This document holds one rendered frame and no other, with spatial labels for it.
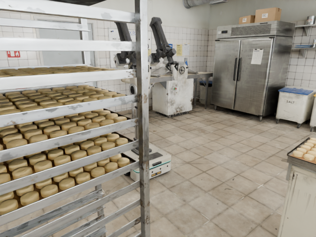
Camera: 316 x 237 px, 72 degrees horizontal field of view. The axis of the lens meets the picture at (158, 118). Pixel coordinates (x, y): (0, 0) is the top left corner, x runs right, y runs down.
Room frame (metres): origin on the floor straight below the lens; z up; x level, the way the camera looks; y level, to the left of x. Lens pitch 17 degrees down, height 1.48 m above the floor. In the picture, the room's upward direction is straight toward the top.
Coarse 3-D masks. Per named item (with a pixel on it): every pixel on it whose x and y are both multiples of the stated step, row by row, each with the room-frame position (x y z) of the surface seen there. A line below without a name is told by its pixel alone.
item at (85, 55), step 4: (80, 20) 1.10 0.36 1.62; (84, 20) 1.11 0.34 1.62; (80, 32) 1.11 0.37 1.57; (84, 32) 1.10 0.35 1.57; (80, 36) 1.11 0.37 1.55; (84, 36) 1.10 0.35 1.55; (84, 52) 1.10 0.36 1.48; (88, 52) 1.11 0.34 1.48; (84, 56) 1.10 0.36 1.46; (88, 56) 1.11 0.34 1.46; (84, 60) 1.10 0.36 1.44; (88, 60) 1.11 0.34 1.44; (100, 184) 1.11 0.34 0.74; (96, 188) 1.10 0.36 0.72; (100, 188) 1.11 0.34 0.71; (100, 212) 1.10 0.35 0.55; (100, 236) 1.11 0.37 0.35; (104, 236) 1.11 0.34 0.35
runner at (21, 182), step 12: (132, 144) 0.76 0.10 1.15; (96, 156) 0.66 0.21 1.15; (108, 156) 0.69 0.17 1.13; (48, 168) 0.57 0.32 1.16; (60, 168) 0.59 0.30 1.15; (72, 168) 0.61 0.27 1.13; (12, 180) 0.51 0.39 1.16; (24, 180) 0.52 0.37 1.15; (36, 180) 0.54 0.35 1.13; (0, 192) 0.48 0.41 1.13
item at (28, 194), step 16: (112, 160) 0.82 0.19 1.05; (128, 160) 0.80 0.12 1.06; (64, 176) 0.68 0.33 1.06; (80, 176) 0.68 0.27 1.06; (96, 176) 0.70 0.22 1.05; (16, 192) 0.60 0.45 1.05; (32, 192) 0.58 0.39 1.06; (48, 192) 0.59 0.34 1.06; (0, 208) 0.51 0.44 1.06; (16, 208) 0.53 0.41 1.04
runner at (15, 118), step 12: (120, 96) 0.74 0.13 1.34; (132, 96) 0.77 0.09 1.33; (48, 108) 0.58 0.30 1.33; (60, 108) 0.60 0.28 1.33; (72, 108) 0.62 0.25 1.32; (84, 108) 0.65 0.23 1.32; (96, 108) 0.67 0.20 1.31; (0, 120) 0.51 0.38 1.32; (12, 120) 0.52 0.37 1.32; (24, 120) 0.54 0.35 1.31; (36, 120) 0.56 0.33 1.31
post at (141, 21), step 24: (144, 0) 0.77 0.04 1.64; (144, 24) 0.77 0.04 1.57; (144, 48) 0.77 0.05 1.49; (144, 72) 0.77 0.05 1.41; (144, 96) 0.77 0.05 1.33; (144, 120) 0.77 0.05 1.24; (144, 144) 0.76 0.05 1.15; (144, 168) 0.76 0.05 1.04; (144, 192) 0.76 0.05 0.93; (144, 216) 0.76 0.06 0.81
